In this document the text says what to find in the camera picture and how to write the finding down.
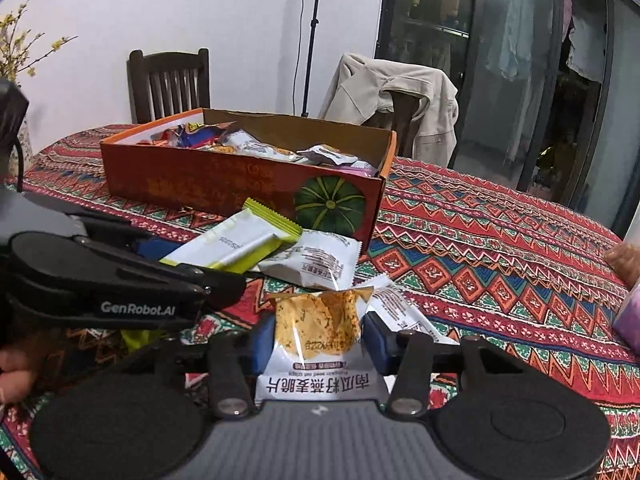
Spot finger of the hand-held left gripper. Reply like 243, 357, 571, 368
64, 209, 174, 264
161, 262, 247, 307

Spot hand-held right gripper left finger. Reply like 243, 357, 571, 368
129, 316, 277, 421

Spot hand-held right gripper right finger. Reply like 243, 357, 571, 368
362, 311, 526, 422

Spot white and lime snack packet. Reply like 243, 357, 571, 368
159, 198, 304, 275

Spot white oat crisp packet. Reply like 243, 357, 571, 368
255, 287, 392, 404

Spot orange cardboard box pumpkin print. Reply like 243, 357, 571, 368
99, 107, 399, 252

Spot person's left hand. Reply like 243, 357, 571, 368
0, 347, 41, 407

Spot white snack packet red label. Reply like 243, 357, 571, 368
257, 229, 362, 292
367, 274, 459, 347

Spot pile of assorted snack packets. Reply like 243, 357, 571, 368
145, 122, 379, 179

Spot white vase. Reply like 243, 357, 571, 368
10, 115, 35, 171

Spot dark wooden chair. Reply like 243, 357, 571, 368
126, 48, 211, 125

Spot wooden chair with jacket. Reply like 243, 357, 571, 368
362, 91, 422, 159

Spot pink soft package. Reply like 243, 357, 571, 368
612, 282, 640, 354

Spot beige jacket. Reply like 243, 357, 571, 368
320, 53, 460, 166

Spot clear bag of bread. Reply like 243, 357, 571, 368
604, 242, 640, 286

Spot yellow flower branches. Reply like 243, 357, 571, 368
0, 2, 79, 89

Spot black light stand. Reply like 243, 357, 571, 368
299, 0, 327, 117

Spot dark framed sliding glass door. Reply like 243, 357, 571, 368
377, 0, 640, 242

